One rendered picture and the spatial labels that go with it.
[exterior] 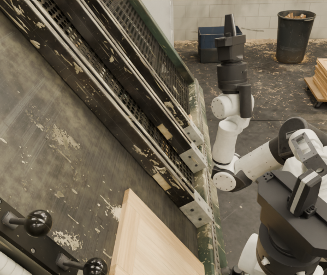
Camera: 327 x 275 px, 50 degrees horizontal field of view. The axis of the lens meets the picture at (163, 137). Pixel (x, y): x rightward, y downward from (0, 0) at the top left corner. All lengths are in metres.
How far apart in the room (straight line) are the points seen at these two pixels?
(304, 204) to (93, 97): 0.76
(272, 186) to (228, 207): 2.26
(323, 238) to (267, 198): 0.08
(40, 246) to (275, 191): 0.39
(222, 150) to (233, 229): 1.49
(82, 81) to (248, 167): 0.58
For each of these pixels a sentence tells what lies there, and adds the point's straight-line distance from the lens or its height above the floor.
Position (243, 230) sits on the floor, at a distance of 2.58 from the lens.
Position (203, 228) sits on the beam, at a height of 0.90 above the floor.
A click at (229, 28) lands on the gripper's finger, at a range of 1.05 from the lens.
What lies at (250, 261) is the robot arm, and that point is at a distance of 0.61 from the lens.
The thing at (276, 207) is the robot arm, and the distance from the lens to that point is 0.46.
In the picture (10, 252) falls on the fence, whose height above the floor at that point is 1.44.
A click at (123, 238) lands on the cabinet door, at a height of 1.23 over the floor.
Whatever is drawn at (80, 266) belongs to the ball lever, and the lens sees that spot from 0.60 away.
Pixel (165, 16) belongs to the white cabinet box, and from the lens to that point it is 4.75.
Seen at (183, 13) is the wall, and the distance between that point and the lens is 6.17.
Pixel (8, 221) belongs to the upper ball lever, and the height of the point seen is 1.49.
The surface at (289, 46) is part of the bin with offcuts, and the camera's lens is 5.33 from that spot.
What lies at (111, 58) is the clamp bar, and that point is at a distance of 1.35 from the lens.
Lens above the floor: 1.89
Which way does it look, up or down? 33 degrees down
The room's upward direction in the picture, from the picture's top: 3 degrees counter-clockwise
